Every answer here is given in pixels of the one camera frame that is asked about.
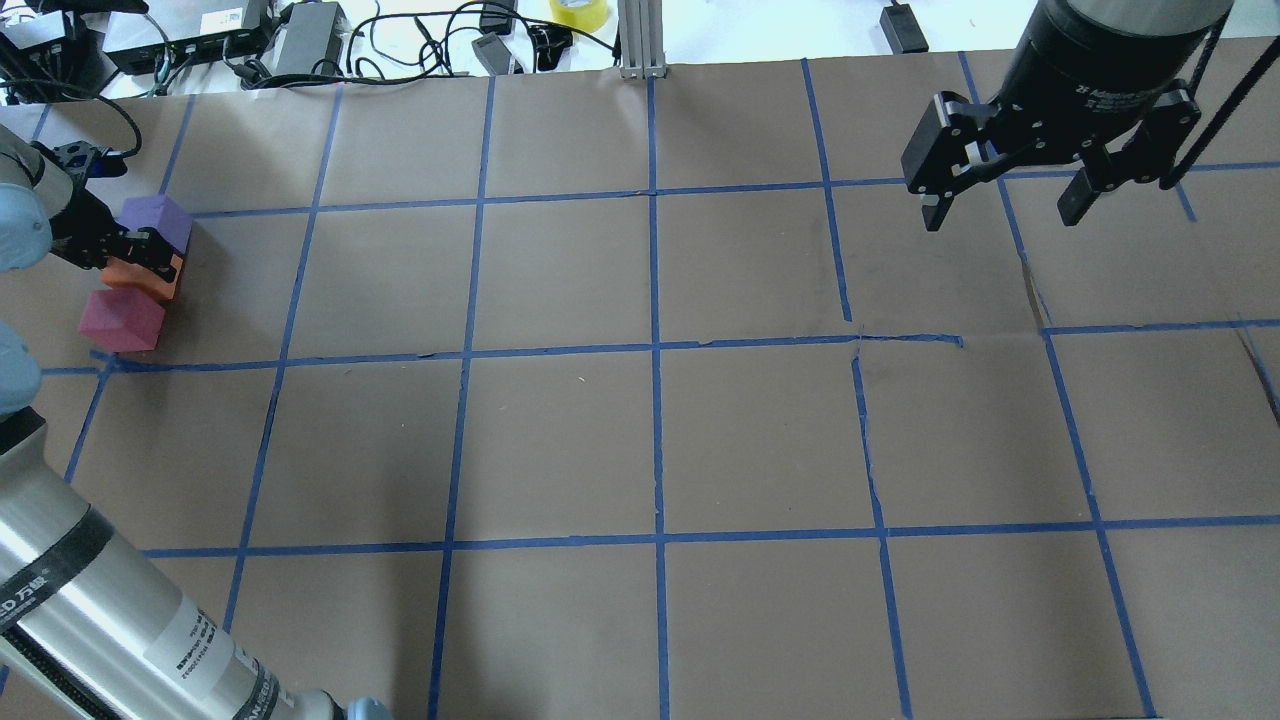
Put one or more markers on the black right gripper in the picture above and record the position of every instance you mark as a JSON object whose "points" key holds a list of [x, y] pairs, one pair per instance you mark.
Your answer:
{"points": [[1085, 70]]}

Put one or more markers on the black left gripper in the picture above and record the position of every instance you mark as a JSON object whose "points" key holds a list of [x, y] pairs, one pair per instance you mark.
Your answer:
{"points": [[88, 226]]}

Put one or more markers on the orange foam cube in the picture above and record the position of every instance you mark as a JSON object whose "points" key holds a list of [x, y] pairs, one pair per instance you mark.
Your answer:
{"points": [[118, 274]]}

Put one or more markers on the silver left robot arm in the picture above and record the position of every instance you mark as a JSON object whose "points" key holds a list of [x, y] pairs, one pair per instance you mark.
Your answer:
{"points": [[85, 615]]}

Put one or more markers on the purple foam cube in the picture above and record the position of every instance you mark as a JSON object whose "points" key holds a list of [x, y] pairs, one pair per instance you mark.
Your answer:
{"points": [[162, 214]]}

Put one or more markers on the pink foam cube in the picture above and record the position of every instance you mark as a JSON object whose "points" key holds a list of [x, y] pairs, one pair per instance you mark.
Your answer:
{"points": [[122, 320]]}

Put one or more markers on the black power adapter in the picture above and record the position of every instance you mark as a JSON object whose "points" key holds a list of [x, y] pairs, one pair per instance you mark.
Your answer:
{"points": [[902, 30]]}

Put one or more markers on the black power brick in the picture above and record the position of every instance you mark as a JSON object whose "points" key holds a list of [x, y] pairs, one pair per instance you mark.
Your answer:
{"points": [[312, 38]]}

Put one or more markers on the yellow tape roll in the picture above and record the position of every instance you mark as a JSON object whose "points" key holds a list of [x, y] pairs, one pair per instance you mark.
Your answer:
{"points": [[586, 15]]}

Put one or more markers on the aluminium frame post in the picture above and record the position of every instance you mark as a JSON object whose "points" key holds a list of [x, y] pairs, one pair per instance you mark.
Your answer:
{"points": [[640, 40]]}

